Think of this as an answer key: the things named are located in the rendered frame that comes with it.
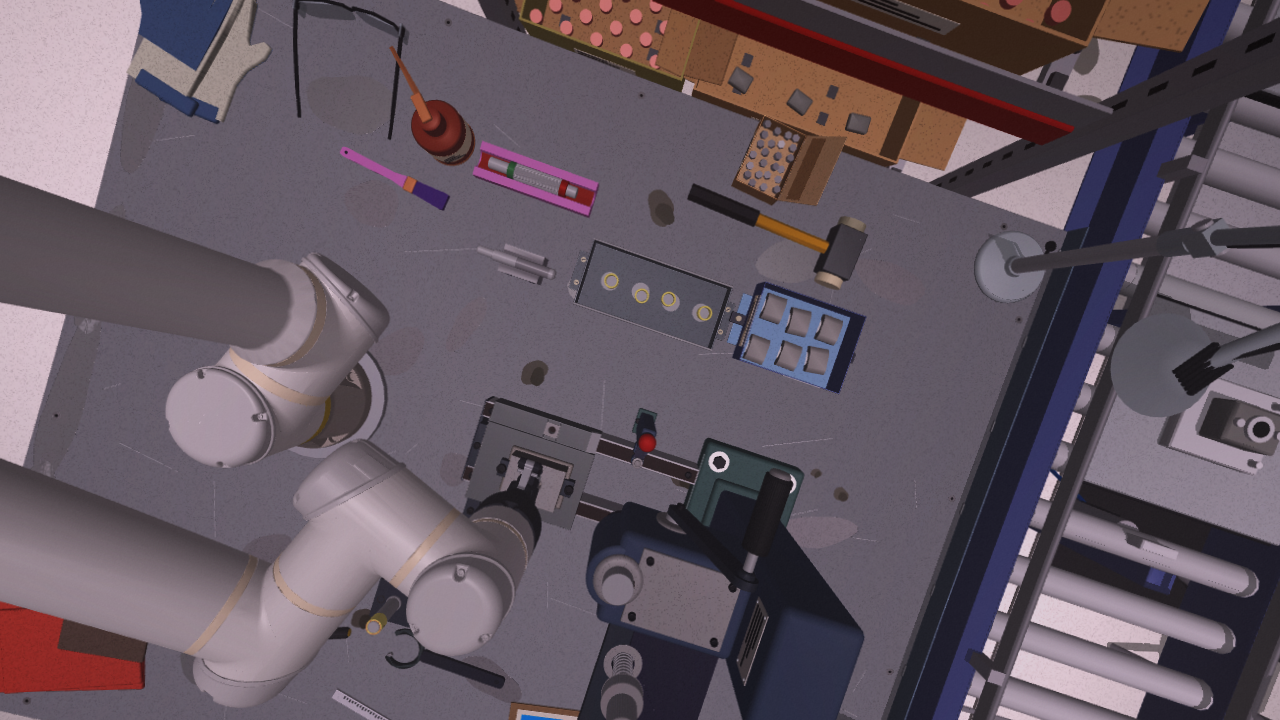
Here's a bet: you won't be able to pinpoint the blue parts tray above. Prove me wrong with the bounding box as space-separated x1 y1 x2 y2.
729 282 867 394

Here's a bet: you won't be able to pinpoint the green press block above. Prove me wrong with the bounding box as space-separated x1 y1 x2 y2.
690 437 805 533

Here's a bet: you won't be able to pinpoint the small cardboard box of bolts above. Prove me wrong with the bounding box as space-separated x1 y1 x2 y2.
732 116 847 207

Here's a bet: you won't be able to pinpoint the grey round base with black brush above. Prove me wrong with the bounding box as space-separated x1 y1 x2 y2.
1109 314 1280 419

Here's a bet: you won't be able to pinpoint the large cardboard box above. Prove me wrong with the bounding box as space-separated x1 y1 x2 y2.
654 10 968 172

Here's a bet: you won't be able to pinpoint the black press lever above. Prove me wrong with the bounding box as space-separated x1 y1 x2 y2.
664 469 795 593

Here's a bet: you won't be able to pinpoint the grey metal block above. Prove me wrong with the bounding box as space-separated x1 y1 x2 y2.
569 239 734 350

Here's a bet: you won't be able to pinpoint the blue and cream glove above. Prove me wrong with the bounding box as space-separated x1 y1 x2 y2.
127 0 272 126

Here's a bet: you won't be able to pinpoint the dark slide rails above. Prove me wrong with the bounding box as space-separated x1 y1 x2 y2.
574 428 703 523

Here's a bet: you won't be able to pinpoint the pink tray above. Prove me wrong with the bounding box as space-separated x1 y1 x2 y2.
471 140 601 218

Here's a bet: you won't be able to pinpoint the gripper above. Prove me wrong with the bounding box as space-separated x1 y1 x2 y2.
468 455 574 551

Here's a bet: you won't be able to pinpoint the grey block with hole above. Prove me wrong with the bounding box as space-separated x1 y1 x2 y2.
1159 389 1280 477

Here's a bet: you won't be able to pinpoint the black safety glasses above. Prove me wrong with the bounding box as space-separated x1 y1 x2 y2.
291 0 409 142

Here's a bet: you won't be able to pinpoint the steel ruler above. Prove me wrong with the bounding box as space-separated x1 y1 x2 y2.
331 689 392 720

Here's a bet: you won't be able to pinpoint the cardboard box of pink caps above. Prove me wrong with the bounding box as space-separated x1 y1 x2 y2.
517 0 703 83

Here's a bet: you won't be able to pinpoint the red box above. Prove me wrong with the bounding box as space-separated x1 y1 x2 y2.
0 600 148 695

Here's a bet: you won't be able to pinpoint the hammer with orange handle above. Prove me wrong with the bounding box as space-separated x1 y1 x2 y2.
686 183 869 290

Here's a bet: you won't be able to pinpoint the grey press nest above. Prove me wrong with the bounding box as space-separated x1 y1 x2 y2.
464 397 602 532

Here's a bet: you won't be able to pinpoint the dark blue press body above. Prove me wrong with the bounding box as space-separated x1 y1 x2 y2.
583 500 867 720

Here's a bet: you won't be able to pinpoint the grey lamp with round base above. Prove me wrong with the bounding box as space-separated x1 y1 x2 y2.
974 218 1280 304

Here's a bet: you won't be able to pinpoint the grey threaded stop rod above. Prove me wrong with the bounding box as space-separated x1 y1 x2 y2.
599 644 647 720

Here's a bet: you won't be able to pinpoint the grey roller conveyor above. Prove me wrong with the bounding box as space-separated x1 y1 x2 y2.
960 60 1280 720

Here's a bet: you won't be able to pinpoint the black open wrench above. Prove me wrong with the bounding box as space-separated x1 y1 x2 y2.
384 627 508 692

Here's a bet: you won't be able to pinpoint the grey and red cylinder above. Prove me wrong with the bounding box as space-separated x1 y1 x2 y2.
486 154 582 202

